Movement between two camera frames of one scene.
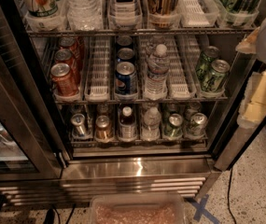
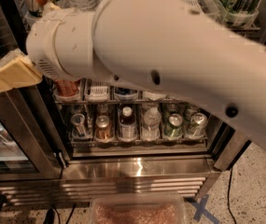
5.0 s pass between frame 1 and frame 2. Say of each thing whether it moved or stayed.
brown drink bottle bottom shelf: stayed
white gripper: moved
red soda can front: stayed
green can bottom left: stayed
